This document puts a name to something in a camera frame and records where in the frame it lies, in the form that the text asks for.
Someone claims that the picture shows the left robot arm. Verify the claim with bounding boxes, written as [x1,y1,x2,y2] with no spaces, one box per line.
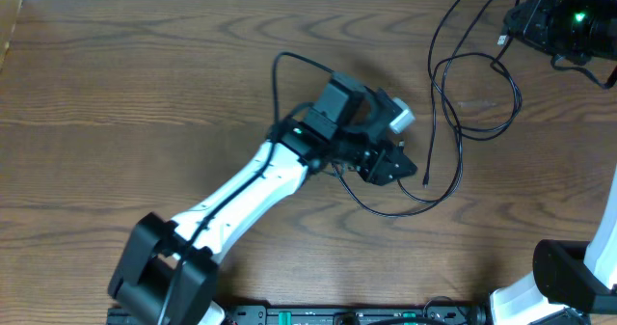
[108,73,417,324]

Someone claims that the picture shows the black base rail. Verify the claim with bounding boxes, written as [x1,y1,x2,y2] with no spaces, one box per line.
[223,305,490,325]

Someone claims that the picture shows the left camera black cable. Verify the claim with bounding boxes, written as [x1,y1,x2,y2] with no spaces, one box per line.
[156,50,336,325]

